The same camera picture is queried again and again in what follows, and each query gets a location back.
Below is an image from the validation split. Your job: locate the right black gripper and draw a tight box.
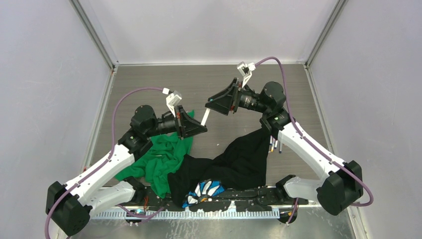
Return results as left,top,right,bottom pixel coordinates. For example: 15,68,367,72
205,78,270,116

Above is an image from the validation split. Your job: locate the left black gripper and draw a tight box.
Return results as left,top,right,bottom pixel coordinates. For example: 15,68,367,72
145,106,207,140

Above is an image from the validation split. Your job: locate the white pen yellow tip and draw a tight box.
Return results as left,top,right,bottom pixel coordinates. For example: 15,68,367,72
269,138,275,152

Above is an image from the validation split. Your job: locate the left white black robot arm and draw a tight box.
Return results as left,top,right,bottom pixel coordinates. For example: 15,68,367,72
44,105,208,239

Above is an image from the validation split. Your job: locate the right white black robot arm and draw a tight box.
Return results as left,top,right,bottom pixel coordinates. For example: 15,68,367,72
205,79,364,216

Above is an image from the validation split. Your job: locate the green cloth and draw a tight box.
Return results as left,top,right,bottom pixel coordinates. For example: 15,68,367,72
114,110,195,199

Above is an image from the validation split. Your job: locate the blue white patterned cloth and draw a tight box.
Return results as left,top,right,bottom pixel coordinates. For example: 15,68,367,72
182,179,225,208

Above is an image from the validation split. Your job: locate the black cloth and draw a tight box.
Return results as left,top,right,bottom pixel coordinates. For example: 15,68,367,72
167,129,270,207

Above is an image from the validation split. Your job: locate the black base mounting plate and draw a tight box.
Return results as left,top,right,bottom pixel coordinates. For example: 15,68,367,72
122,186,295,212

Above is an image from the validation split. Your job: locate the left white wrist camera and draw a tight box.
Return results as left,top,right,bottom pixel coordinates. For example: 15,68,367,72
162,88,182,116

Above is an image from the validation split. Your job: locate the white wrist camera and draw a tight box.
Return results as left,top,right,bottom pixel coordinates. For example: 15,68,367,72
237,62,256,88
162,88,182,116

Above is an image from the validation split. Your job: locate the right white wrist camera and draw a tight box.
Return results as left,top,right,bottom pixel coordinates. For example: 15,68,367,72
237,62,256,88

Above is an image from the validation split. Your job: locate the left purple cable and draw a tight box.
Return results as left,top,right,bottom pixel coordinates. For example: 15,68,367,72
44,87,174,239

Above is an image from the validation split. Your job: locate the aluminium front rail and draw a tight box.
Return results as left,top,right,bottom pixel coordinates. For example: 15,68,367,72
62,184,361,221

